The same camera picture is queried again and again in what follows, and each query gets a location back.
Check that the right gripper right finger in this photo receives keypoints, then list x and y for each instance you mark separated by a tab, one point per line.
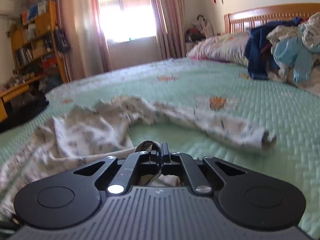
186	168

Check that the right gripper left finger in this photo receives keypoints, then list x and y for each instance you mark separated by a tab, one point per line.
135	166

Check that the white letter-print shirt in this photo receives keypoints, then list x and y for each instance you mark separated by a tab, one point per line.
84	135

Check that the green quilted bee bedspread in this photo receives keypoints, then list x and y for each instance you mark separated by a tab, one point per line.
288	112

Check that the floral pillow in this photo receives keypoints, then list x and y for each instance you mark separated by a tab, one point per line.
224	48

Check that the navy blue garment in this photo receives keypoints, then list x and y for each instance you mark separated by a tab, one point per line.
258	47

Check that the black folded garment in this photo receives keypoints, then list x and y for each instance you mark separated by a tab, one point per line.
22	114

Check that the doll on nightstand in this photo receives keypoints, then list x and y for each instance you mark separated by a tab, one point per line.
205	27

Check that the wooden bookshelf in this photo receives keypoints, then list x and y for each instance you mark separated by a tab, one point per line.
34	42

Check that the wooden headboard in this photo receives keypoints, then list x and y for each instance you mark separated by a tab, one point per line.
240	21

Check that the yellow wooden desk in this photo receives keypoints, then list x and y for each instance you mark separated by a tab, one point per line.
15	92

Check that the light blue garment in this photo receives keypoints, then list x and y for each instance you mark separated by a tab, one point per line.
292	52

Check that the pink curtain right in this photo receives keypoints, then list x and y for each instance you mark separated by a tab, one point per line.
170	20

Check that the pink curtain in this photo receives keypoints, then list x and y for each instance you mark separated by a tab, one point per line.
88	53
170	20

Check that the pink curtain left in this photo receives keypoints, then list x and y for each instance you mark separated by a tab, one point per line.
88	53

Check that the white patterned garment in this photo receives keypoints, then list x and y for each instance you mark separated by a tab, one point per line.
308	31

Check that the white air conditioner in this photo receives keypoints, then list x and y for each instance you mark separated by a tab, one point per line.
7	6

